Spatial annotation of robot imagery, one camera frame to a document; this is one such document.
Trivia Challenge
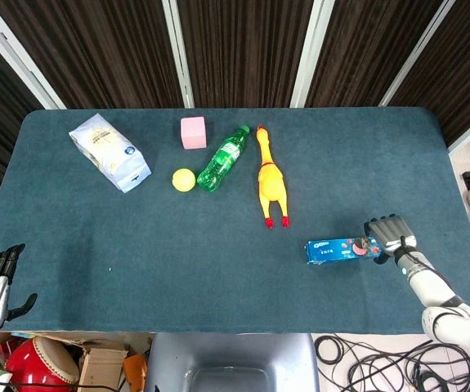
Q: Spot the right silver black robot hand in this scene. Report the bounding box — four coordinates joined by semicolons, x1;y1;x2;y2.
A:
363;213;418;265

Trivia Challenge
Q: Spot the blue Oreo cookie box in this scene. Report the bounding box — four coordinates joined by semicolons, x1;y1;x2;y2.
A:
306;235;382;266

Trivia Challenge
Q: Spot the red drum with tan skin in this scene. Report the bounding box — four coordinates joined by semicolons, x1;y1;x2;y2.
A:
5;335;81;387

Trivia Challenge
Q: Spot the yellow rubber chicken toy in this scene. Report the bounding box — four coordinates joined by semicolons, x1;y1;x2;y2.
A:
255;125;292;229

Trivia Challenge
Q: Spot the dark teal table cloth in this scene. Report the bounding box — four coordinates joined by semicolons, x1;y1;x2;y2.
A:
0;106;470;335

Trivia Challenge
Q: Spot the orange bag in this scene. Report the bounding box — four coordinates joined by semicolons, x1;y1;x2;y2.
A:
122;353;149;392

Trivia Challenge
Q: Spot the green plastic soda bottle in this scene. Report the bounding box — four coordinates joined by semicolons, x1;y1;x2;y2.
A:
196;124;251;193

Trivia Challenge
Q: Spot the white blue snack bag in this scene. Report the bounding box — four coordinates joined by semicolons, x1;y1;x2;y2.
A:
68;113;153;194

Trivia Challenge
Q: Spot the grey plastic chair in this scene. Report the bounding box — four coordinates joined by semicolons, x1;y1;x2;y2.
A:
145;332;320;392

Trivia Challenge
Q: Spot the yellow tennis ball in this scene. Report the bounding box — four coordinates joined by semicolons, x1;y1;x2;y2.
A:
172;167;197;192

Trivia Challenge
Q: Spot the pink foam cube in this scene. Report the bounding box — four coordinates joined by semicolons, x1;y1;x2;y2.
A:
180;116;208;150

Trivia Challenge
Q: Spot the black cable tangle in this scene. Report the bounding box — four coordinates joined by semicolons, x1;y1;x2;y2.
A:
314;333;470;392

